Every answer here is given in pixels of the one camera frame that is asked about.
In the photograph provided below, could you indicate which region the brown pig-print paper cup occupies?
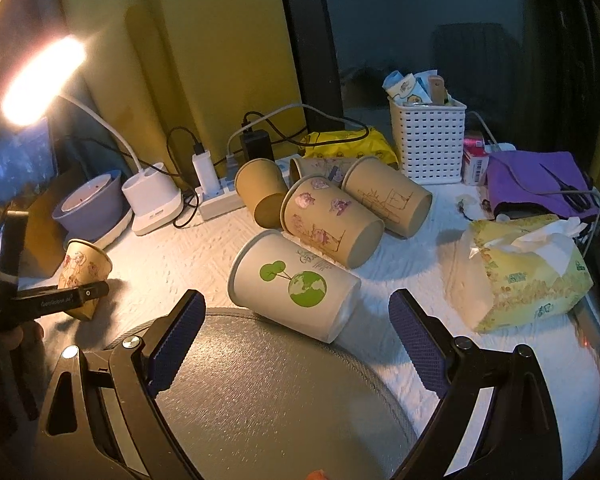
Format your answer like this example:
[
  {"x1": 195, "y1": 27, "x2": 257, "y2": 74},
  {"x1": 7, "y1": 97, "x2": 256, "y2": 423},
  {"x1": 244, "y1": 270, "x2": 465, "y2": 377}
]
[{"x1": 56, "y1": 237, "x2": 114, "y2": 322}]

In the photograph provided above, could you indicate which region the white green-print paper cup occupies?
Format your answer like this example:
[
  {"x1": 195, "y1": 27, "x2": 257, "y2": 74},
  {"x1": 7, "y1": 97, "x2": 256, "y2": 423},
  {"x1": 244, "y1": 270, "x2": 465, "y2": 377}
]
[{"x1": 227, "y1": 230, "x2": 361, "y2": 344}]

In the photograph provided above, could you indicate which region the brown sketched paper cup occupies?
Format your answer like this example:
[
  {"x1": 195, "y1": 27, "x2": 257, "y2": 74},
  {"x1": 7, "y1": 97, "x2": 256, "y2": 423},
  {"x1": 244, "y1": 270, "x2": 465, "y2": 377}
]
[{"x1": 341, "y1": 156, "x2": 432, "y2": 238}]

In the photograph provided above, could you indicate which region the brown pig paper cup lying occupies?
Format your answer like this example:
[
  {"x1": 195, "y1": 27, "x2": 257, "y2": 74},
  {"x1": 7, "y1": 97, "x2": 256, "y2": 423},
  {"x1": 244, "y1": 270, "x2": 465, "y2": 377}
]
[{"x1": 279, "y1": 176, "x2": 385, "y2": 269}]

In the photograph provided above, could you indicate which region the plain brown paper cup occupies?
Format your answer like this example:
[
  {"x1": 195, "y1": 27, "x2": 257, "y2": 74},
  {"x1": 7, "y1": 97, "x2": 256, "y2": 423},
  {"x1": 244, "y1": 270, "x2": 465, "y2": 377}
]
[{"x1": 235, "y1": 158, "x2": 288, "y2": 229}]

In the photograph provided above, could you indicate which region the rear brown paper cup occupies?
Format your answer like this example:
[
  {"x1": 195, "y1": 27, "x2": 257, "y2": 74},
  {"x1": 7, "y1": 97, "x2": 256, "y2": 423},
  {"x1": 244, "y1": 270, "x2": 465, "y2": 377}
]
[{"x1": 289, "y1": 156, "x2": 356, "y2": 188}]

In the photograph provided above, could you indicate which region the purple bowl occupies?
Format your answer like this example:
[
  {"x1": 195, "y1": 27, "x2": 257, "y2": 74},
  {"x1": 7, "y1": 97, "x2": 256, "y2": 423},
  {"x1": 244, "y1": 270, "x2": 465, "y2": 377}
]
[{"x1": 52, "y1": 170, "x2": 128, "y2": 242}]

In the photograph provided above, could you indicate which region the white plate under bowl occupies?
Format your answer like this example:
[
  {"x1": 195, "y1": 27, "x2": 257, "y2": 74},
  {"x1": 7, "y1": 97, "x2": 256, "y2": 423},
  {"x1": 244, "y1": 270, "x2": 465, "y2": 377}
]
[{"x1": 64, "y1": 208, "x2": 134, "y2": 252}]

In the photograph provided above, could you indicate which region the round grey mat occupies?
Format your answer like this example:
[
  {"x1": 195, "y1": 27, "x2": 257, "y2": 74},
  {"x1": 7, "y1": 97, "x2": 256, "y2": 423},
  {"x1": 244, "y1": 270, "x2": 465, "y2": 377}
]
[{"x1": 156, "y1": 308, "x2": 417, "y2": 479}]

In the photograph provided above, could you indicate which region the white textured tablecloth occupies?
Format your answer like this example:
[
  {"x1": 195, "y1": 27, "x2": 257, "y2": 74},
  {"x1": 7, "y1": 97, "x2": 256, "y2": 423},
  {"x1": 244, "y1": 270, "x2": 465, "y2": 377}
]
[{"x1": 35, "y1": 184, "x2": 600, "y2": 479}]

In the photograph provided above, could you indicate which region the yellow tissue pack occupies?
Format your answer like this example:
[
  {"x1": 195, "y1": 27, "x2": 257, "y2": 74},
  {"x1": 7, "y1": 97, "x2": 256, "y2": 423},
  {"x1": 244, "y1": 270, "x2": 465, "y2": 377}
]
[{"x1": 445, "y1": 214, "x2": 593, "y2": 333}]

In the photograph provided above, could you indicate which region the white desk lamp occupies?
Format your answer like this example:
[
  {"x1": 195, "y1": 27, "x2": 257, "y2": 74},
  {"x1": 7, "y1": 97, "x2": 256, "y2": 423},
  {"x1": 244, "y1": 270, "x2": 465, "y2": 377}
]
[{"x1": 1, "y1": 36, "x2": 185, "y2": 236}]

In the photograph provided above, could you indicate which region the purple cloth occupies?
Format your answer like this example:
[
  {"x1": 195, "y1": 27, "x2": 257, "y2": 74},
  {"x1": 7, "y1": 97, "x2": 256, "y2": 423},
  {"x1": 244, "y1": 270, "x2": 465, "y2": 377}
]
[{"x1": 486, "y1": 151, "x2": 600, "y2": 219}]

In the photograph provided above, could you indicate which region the white usb charger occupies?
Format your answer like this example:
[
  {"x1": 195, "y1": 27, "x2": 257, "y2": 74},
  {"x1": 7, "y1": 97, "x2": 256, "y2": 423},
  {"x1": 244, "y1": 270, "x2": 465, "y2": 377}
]
[{"x1": 192, "y1": 150, "x2": 222, "y2": 198}]

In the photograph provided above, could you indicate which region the white power strip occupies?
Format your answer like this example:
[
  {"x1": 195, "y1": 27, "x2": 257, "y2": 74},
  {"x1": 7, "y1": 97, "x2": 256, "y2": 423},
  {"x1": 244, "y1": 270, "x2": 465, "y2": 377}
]
[{"x1": 195, "y1": 178, "x2": 245, "y2": 224}]

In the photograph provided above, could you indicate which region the pink white small box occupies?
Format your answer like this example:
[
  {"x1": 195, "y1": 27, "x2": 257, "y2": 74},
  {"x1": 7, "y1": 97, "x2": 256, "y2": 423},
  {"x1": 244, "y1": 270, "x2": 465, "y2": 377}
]
[{"x1": 462, "y1": 130, "x2": 489, "y2": 186}]

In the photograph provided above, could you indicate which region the white plastic basket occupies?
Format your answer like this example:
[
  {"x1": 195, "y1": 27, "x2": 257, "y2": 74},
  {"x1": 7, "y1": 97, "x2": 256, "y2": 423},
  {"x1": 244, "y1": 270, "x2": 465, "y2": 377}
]
[{"x1": 389, "y1": 100, "x2": 466, "y2": 185}]

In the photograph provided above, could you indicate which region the yellow snack bag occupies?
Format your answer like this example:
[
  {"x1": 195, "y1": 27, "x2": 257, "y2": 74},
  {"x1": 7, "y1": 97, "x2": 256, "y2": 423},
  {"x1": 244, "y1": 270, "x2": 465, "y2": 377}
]
[{"x1": 299, "y1": 127, "x2": 399, "y2": 168}]

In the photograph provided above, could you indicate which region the black power adapter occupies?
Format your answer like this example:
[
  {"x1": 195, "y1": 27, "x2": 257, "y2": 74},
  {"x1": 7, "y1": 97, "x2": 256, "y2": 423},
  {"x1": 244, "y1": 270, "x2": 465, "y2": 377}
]
[{"x1": 239, "y1": 129, "x2": 275, "y2": 162}]

